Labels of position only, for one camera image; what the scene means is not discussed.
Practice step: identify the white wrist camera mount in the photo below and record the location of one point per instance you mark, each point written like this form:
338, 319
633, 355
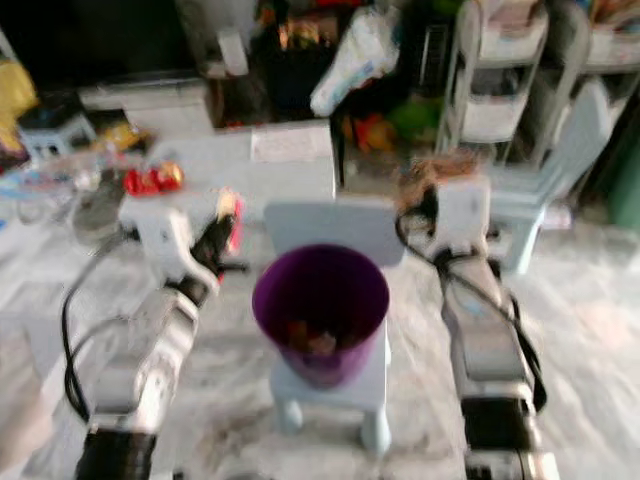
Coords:
168, 245
462, 215

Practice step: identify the white box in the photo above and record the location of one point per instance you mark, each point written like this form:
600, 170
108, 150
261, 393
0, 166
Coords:
150, 105

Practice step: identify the yellow bag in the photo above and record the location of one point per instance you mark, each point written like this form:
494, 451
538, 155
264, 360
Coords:
15, 100

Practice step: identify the white shelf rack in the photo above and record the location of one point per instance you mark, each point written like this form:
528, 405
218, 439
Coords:
500, 60

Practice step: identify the red printed brown cardboard piece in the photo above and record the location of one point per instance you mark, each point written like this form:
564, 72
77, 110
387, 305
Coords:
237, 220

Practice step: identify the pale blue plastic chair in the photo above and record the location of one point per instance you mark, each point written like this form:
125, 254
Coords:
335, 220

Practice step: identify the purple plastic rubbish bin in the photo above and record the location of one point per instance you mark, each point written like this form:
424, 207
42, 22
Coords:
320, 290

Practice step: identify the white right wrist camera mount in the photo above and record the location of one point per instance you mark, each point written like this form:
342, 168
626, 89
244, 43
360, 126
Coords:
462, 215

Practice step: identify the white low cabinet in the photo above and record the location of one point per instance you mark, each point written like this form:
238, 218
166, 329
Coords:
280, 160

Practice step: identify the white plastic bag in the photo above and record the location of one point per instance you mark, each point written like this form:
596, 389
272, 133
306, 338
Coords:
355, 60

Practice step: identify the crumpled brown trash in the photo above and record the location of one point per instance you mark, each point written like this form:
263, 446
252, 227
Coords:
315, 342

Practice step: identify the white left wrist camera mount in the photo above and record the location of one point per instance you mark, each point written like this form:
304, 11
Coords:
168, 245

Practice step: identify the red packets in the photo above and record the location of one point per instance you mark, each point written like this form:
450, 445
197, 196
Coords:
153, 180

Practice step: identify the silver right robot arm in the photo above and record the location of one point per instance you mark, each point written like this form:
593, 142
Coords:
490, 350

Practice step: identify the brown paper bag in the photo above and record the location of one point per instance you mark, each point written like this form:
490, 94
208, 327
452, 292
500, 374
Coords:
440, 170

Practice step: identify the small grey stool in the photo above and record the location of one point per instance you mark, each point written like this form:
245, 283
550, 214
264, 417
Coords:
55, 128

